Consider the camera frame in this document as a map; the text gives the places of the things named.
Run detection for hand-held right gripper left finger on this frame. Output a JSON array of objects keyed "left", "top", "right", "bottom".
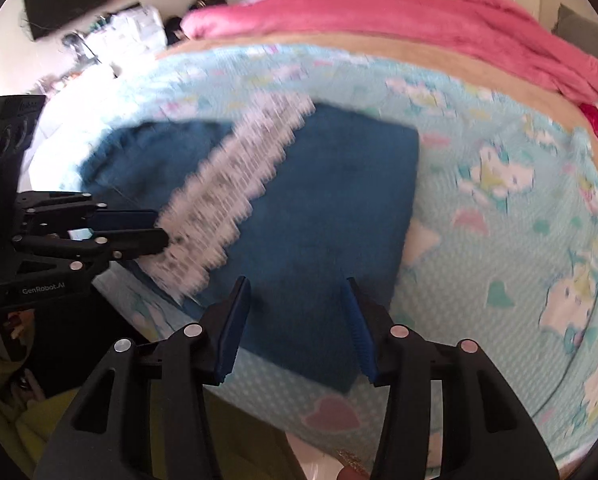
[{"left": 34, "top": 276, "right": 252, "bottom": 480}]

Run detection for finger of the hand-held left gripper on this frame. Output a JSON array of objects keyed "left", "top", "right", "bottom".
[
  {"left": 14, "top": 228, "right": 170, "bottom": 272},
  {"left": 16, "top": 191, "right": 157, "bottom": 233}
]

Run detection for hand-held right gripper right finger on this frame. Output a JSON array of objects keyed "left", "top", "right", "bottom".
[{"left": 346, "top": 277, "right": 560, "bottom": 480}]

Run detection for blue denim jeans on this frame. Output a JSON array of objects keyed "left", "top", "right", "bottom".
[{"left": 79, "top": 95, "right": 420, "bottom": 393}]

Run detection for light blue cartoon cat blanket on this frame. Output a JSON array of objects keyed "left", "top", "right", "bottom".
[{"left": 61, "top": 42, "right": 598, "bottom": 476}]

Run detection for black television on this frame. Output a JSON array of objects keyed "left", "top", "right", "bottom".
[{"left": 23, "top": 0, "right": 120, "bottom": 41}]

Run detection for white drawer chest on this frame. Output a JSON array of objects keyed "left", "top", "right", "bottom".
[{"left": 91, "top": 5, "right": 167, "bottom": 68}]

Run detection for dark clothes pile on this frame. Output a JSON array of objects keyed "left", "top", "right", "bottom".
[{"left": 164, "top": 15, "right": 187, "bottom": 43}]

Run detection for person's yellow-green garment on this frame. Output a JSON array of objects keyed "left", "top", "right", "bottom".
[{"left": 0, "top": 340, "right": 300, "bottom": 480}]

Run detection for pink duvet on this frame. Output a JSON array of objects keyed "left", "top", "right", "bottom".
[{"left": 181, "top": 0, "right": 598, "bottom": 106}]

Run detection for grey padded headboard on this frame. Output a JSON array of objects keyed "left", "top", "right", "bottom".
[{"left": 552, "top": 4, "right": 598, "bottom": 56}]

